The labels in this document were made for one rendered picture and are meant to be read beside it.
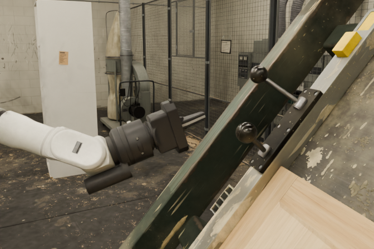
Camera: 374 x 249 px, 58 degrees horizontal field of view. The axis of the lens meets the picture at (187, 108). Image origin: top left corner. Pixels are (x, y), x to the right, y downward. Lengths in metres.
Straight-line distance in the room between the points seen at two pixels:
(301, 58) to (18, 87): 7.88
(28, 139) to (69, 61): 3.38
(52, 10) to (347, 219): 3.83
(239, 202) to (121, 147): 0.26
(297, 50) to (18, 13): 7.85
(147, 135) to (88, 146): 0.12
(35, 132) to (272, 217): 0.49
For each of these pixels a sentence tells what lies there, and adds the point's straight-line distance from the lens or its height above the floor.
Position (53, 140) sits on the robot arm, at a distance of 0.71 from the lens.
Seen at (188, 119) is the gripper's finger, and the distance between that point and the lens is 0.74.
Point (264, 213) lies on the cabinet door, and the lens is 0.66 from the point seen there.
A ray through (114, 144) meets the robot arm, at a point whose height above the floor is 1.36.
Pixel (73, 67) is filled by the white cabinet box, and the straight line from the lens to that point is 4.12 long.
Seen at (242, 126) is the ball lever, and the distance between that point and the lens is 0.59.
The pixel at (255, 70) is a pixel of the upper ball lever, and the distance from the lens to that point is 0.70.
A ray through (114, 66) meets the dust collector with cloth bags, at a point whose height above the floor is 1.19.
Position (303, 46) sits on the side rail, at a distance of 0.97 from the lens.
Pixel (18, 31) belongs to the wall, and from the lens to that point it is 8.48.
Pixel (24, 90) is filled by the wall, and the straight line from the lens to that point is 8.54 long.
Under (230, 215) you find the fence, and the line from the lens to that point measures 0.69.
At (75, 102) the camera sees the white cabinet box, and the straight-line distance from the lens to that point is 4.16.
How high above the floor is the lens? 1.56
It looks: 11 degrees down
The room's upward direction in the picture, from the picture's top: straight up
